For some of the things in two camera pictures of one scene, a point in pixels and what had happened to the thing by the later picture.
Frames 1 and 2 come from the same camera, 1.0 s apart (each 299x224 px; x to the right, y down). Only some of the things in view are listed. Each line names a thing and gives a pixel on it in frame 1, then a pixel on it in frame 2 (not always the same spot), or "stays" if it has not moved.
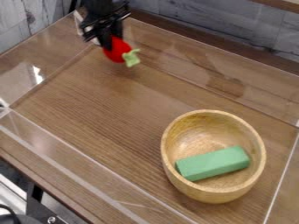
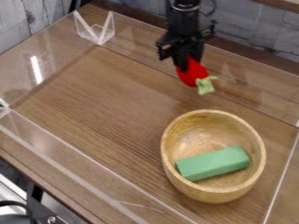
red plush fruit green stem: (122, 52) to (195, 76)
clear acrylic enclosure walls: (182, 139) stays
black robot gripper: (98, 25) to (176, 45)
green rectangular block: (210, 164) stays
